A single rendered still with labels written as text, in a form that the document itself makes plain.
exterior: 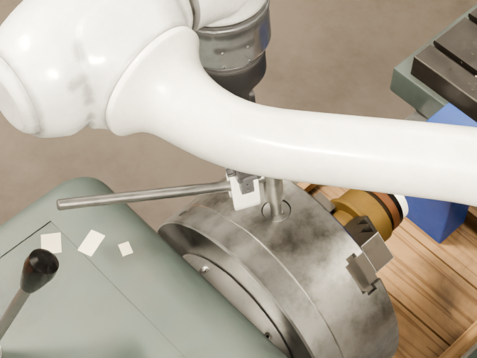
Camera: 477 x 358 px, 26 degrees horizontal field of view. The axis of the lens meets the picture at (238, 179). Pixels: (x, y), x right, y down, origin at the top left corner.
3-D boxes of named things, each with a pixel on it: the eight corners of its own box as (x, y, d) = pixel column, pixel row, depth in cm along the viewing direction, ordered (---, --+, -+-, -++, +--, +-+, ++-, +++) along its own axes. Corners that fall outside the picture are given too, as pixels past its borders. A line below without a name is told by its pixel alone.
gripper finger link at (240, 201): (254, 158, 111) (256, 163, 111) (258, 199, 116) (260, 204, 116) (227, 165, 111) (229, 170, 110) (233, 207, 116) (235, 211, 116)
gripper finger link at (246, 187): (248, 153, 109) (256, 173, 107) (252, 185, 113) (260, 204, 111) (235, 158, 109) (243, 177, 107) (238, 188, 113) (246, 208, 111)
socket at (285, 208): (286, 211, 123) (285, 196, 121) (295, 231, 121) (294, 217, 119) (260, 218, 123) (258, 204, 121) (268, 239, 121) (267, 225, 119)
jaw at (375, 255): (313, 295, 130) (363, 297, 119) (292, 263, 129) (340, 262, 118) (373, 243, 134) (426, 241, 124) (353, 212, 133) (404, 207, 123)
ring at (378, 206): (365, 245, 130) (414, 204, 133) (312, 200, 134) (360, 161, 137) (358, 282, 137) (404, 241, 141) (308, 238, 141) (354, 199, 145)
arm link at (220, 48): (183, 40, 91) (191, 87, 95) (282, 13, 92) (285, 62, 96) (159, -22, 97) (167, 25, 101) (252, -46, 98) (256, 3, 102)
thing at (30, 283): (37, 308, 99) (28, 283, 95) (16, 286, 100) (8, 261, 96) (70, 283, 101) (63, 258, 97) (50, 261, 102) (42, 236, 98)
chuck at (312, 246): (349, 445, 134) (349, 313, 110) (190, 303, 150) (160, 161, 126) (396, 400, 137) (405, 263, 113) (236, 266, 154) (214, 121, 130)
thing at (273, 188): (283, 215, 123) (277, 152, 114) (289, 229, 121) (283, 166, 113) (265, 221, 123) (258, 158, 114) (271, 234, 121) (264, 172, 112)
